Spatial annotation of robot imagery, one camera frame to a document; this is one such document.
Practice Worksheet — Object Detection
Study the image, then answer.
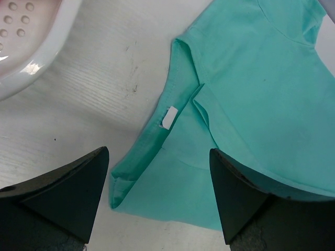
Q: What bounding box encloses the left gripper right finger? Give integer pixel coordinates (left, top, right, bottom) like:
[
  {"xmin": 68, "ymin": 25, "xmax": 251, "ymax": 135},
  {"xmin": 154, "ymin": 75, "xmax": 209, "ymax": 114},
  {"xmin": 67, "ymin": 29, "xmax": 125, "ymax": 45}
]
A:
[{"xmin": 209, "ymin": 149, "xmax": 334, "ymax": 250}]

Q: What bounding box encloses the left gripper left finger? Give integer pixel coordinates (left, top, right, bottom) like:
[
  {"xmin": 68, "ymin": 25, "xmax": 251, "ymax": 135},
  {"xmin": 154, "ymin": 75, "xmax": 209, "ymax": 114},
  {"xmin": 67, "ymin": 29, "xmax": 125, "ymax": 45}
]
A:
[{"xmin": 1, "ymin": 146, "xmax": 109, "ymax": 250}]

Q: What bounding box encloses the teal t shirt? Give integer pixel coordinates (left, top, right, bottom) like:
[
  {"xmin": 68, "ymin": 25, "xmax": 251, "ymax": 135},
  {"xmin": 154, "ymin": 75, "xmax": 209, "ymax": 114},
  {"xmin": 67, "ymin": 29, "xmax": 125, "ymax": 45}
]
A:
[{"xmin": 109, "ymin": 1, "xmax": 334, "ymax": 230}]

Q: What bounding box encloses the white plastic basket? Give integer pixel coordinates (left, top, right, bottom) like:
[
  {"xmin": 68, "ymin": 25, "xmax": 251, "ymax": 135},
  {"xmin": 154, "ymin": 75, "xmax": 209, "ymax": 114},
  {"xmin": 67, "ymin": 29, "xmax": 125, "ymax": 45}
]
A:
[{"xmin": 1, "ymin": 0, "xmax": 82, "ymax": 100}]

